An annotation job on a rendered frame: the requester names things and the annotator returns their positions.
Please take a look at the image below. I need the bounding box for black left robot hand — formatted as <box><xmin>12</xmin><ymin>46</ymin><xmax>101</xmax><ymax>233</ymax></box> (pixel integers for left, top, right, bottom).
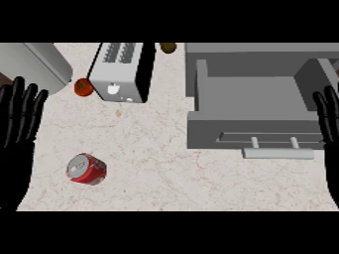
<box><xmin>0</xmin><ymin>76</ymin><xmax>50</xmax><ymax>212</ymax></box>

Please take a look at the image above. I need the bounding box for red soda can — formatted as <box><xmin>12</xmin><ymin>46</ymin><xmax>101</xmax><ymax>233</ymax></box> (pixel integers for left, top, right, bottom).
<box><xmin>67</xmin><ymin>152</ymin><xmax>108</xmax><ymax>187</ymax></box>

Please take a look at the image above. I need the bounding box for grey open drawer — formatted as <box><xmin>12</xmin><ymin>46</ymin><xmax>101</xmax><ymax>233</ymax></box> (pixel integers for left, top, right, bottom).
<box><xmin>186</xmin><ymin>59</ymin><xmax>339</xmax><ymax>151</ymax></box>

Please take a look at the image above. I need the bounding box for red tomato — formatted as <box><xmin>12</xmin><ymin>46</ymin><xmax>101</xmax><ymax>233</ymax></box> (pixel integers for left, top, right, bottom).
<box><xmin>74</xmin><ymin>77</ymin><xmax>96</xmax><ymax>98</ymax></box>

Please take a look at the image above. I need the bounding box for grey cylindrical appliance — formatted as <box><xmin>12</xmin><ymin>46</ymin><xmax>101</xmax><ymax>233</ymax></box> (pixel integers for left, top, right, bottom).
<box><xmin>0</xmin><ymin>43</ymin><xmax>76</xmax><ymax>97</ymax></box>

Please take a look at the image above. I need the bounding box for silver toaster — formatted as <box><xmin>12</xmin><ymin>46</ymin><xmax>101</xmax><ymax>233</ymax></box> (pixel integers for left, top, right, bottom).
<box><xmin>86</xmin><ymin>43</ymin><xmax>158</xmax><ymax>104</ymax></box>

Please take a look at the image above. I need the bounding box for grey cabinet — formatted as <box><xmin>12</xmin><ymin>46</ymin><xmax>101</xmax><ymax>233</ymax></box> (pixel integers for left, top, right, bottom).
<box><xmin>185</xmin><ymin>43</ymin><xmax>339</xmax><ymax>99</ymax></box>

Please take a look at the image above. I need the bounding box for brown round vegetable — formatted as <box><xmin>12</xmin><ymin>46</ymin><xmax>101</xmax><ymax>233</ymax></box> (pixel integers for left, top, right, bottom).
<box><xmin>158</xmin><ymin>43</ymin><xmax>179</xmax><ymax>55</ymax></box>

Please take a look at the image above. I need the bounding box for pale grey drawer handle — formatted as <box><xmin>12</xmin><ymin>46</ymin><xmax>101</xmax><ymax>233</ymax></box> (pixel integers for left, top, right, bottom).
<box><xmin>242</xmin><ymin>136</ymin><xmax>316</xmax><ymax>161</ymax></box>

